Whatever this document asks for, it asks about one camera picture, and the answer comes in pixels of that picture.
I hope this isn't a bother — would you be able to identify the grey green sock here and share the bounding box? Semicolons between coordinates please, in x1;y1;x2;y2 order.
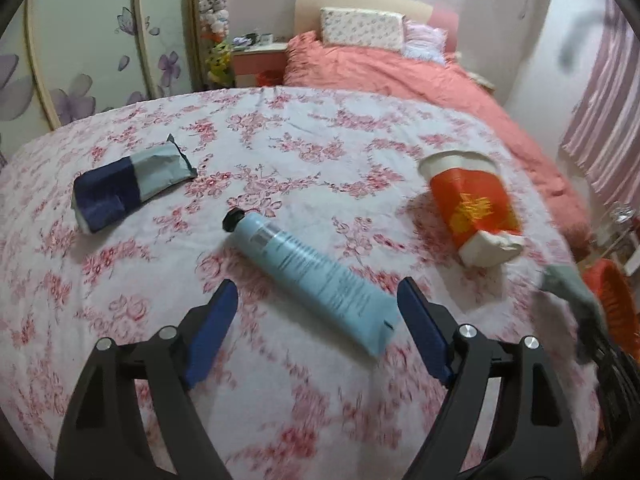
540;264;608;364

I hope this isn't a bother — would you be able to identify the orange plastic trash basket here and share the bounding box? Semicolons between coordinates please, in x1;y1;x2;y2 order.
582;259;639;361

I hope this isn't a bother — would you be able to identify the cluttered white shelf rack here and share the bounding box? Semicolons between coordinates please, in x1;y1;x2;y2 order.
597;202;639;266

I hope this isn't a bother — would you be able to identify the crushed red paper cup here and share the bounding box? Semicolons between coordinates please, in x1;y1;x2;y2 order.
418;150;525;268

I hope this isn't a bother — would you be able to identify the pink striped curtain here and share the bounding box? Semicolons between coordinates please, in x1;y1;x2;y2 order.
560;0;639;208

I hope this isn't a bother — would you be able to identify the navy and grey wrapper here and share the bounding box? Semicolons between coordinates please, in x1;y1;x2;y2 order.
72;136;198;234

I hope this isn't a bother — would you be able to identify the light blue cream tube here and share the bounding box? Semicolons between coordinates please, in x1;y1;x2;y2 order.
222;208;399;358

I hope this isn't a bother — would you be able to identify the coral pink duvet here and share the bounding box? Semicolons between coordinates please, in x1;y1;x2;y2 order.
284;30;592;260

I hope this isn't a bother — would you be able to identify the striped pink pillow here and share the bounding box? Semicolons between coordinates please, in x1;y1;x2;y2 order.
401;18;448;65

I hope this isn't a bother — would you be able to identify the pink white nightstand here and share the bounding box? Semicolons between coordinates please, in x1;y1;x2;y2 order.
232;42;288;88

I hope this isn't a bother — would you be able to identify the wardrobe with flower doors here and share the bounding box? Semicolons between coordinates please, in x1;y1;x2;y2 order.
1;0;198;159

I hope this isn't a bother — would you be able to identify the floral white pillow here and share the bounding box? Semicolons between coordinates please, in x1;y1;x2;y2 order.
320;6;405;52

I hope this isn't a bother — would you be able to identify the white mug on nightstand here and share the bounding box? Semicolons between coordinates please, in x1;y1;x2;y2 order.
260;34;273;46

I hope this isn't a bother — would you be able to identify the beige and pink headboard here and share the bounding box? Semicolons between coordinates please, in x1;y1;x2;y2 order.
293;0;459;53

